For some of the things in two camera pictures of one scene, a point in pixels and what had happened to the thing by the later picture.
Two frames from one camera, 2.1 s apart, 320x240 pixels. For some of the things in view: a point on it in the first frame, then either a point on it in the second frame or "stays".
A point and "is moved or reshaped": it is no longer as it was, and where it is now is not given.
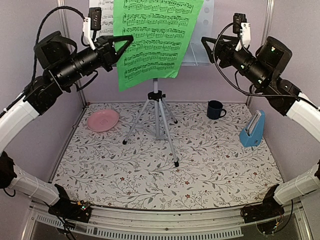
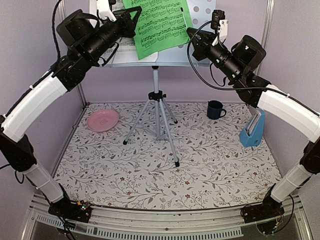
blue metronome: (253, 134) stays
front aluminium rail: (126, 221) stays
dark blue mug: (214, 109) stays
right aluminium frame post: (269, 10) stays
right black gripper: (228, 46) to (201, 46)
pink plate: (102, 120) stays
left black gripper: (108, 54) to (129, 24)
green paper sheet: (162, 30) is moved or reshaped
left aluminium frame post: (62, 13) stays
